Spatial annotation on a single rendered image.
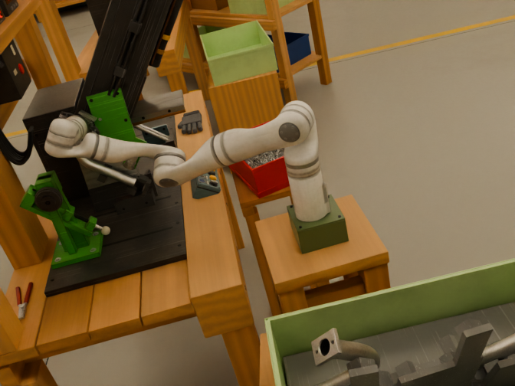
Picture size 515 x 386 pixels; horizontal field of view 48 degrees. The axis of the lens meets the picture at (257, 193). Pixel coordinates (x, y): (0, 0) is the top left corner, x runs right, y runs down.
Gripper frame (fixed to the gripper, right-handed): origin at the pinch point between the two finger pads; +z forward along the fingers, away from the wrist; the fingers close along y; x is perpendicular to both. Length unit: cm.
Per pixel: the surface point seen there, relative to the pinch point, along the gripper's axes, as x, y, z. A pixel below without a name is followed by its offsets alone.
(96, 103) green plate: -6.8, -0.2, 2.9
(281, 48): -65, -73, 258
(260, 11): -80, -45, 266
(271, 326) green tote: 4, -64, -74
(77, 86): -4.3, 10.6, 26.8
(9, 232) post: 37.3, 2.3, -17.3
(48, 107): 4.4, 13.8, 12.7
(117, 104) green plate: -9.8, -6.3, 2.9
